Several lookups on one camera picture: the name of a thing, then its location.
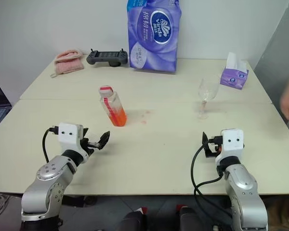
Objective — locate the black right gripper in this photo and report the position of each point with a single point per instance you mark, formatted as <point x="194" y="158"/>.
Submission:
<point x="214" y="140"/>

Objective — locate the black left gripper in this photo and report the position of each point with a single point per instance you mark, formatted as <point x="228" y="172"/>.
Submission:
<point x="86" y="150"/>

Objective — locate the clear bottle with red stripe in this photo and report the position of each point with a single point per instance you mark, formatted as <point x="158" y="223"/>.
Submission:
<point x="115" y="113"/>

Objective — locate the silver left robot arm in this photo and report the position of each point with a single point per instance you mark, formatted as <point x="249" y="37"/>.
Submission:
<point x="48" y="173"/>

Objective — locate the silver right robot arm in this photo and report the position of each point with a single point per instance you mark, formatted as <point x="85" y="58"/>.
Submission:
<point x="243" y="188"/>

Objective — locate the clear wine glass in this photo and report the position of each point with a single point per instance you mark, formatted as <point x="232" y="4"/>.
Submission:
<point x="208" y="90"/>

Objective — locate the small purple tissue box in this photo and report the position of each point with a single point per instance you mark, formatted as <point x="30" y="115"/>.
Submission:
<point x="233" y="78"/>

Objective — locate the dark rounded shape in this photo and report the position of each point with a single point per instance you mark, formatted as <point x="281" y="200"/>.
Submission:
<point x="133" y="221"/>
<point x="192" y="220"/>

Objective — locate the pink folded towel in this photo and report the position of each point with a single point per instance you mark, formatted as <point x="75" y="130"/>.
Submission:
<point x="68" y="62"/>

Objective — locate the grey handheld controller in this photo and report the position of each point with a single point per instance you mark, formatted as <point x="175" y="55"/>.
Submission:
<point x="108" y="57"/>

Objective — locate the large purple tissue pack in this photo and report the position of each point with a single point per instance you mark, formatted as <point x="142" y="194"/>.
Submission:
<point x="154" y="36"/>

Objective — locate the grey partition panel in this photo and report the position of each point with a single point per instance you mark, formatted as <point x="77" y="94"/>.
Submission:
<point x="279" y="43"/>

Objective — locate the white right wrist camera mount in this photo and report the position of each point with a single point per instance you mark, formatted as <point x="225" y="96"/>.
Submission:
<point x="231" y="144"/>

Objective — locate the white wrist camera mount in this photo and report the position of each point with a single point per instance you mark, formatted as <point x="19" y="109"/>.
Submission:
<point x="231" y="144"/>
<point x="68" y="134"/>

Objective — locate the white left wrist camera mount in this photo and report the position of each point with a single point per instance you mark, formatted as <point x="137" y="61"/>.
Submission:
<point x="68" y="134"/>

